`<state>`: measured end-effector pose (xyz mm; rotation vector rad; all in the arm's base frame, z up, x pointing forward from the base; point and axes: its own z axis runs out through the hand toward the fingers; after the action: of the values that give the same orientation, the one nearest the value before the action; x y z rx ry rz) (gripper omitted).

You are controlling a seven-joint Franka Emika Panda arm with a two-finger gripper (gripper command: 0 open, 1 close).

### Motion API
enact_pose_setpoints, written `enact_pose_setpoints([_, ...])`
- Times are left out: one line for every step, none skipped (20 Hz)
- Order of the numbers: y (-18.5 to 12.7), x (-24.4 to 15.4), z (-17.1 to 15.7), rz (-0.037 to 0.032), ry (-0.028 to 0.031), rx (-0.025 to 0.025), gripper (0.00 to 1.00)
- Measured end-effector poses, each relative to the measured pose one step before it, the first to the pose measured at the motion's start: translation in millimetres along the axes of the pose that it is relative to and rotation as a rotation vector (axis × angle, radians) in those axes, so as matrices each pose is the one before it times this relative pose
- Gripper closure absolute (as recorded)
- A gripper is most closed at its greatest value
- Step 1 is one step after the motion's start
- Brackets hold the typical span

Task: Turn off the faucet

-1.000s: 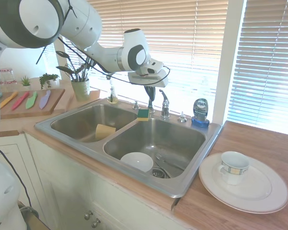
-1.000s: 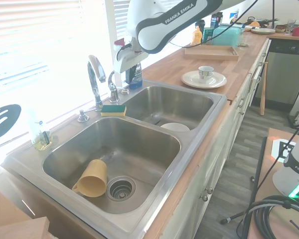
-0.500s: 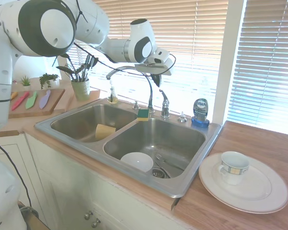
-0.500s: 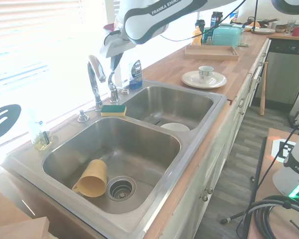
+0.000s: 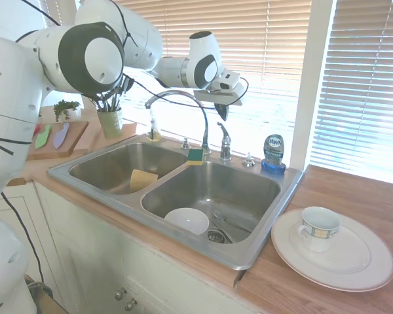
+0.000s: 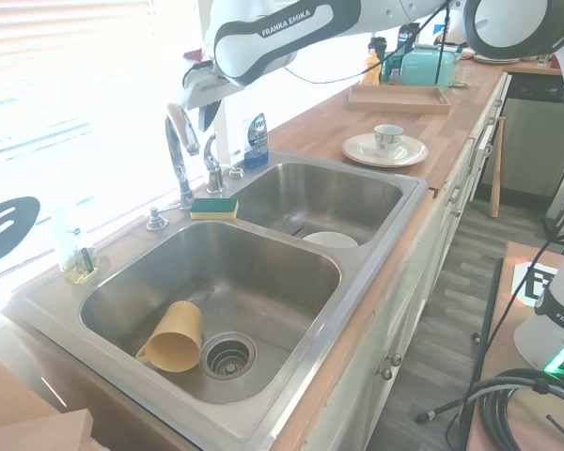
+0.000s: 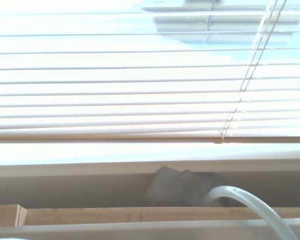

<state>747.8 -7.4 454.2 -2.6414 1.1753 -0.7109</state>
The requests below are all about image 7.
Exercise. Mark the grey crumpled cloth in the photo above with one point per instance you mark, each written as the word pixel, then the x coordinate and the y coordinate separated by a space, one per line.
pixel 180 186

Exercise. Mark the white window sill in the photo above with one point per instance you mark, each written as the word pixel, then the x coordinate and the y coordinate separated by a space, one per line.
pixel 90 160

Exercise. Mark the white window blinds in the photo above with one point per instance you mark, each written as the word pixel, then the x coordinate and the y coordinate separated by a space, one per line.
pixel 115 75

